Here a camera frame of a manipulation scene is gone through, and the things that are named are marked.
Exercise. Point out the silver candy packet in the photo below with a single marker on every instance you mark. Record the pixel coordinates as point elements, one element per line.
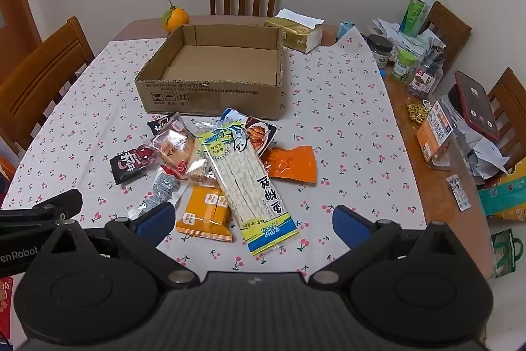
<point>162,188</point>

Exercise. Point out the blue fried fish packet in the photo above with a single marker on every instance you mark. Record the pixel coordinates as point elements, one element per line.
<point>259,135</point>

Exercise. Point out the small blue box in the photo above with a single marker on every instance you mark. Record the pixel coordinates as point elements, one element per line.
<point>344,31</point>

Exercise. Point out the dark lid jar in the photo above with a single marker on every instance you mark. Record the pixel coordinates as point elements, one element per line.
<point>379,48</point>

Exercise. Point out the long fish noodle packet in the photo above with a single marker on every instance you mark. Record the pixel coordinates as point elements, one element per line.
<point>246,186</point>

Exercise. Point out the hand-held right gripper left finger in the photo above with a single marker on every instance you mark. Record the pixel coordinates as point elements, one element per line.
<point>158,220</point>

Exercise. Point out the orange fruit with leaf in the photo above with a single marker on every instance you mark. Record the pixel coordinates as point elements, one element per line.
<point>178,18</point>

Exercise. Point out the crumpled paper receipts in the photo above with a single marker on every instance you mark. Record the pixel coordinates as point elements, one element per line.
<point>485,157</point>

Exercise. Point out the clear bread packet red label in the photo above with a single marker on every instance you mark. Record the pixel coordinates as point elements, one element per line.
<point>174,149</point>

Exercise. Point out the red printed package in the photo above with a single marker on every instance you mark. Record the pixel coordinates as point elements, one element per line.
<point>6,301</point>

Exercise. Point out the green white bag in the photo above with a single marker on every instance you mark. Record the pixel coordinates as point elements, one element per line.
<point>503,252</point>

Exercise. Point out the brown cardboard box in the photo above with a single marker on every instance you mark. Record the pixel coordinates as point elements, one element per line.
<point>213,96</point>

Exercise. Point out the green white carton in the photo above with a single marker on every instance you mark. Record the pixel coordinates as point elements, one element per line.
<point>414,16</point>

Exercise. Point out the colourful shopping bag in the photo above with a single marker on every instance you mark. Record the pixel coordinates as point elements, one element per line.
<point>505,194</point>

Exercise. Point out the green lid bottle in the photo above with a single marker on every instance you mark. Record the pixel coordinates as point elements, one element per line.
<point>403,65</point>

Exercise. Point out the gold tissue box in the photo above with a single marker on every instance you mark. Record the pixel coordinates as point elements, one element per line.
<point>294,32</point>

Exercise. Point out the black packet with red figure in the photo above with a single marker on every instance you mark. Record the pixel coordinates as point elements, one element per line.
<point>131,164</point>

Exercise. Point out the clear box orange label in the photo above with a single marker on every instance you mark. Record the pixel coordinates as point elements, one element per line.
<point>435,129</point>

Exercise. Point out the yellow orange snack packet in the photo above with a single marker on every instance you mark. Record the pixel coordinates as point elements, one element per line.
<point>203,215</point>

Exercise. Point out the pile of white papers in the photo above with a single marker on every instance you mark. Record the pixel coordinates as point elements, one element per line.
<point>386,26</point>

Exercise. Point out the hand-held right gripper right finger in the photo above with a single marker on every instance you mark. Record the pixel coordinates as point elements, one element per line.
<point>349,225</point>

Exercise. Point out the red case phone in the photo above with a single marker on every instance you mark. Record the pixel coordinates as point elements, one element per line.
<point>474,104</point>

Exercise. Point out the clear jar with pens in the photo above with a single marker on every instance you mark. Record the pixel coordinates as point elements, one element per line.
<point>425,81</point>

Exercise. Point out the orange foil packet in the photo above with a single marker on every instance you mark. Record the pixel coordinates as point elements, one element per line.
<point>291,164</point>

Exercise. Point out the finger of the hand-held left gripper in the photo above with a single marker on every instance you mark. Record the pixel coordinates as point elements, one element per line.
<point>61,203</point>

